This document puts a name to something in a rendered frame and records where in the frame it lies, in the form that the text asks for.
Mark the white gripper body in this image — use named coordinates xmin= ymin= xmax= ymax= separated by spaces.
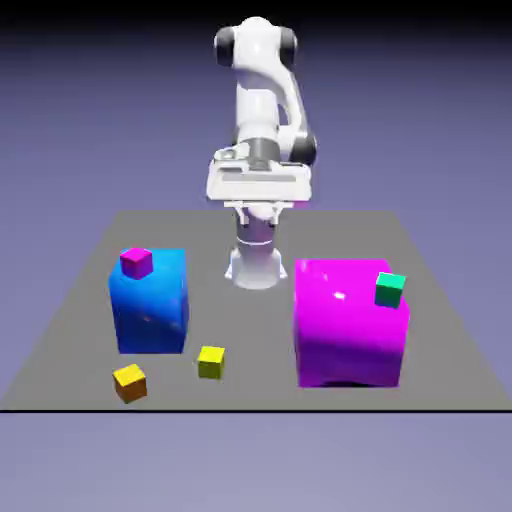
xmin=205 ymin=158 xmax=313 ymax=210

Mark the small magenta cube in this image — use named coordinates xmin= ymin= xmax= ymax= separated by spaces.
xmin=119 ymin=246 xmax=154 ymax=280

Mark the small green cube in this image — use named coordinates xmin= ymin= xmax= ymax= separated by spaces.
xmin=374 ymin=272 xmax=407 ymax=310

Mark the small yellow cube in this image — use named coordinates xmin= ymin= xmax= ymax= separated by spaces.
xmin=197 ymin=345 xmax=226 ymax=380

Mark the small orange cube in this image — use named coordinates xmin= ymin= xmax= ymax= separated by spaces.
xmin=112 ymin=363 xmax=148 ymax=405

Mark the large blue box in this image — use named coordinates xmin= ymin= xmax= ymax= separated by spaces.
xmin=107 ymin=248 xmax=190 ymax=356

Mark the large magenta box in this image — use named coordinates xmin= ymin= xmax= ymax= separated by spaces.
xmin=293 ymin=258 xmax=411 ymax=389

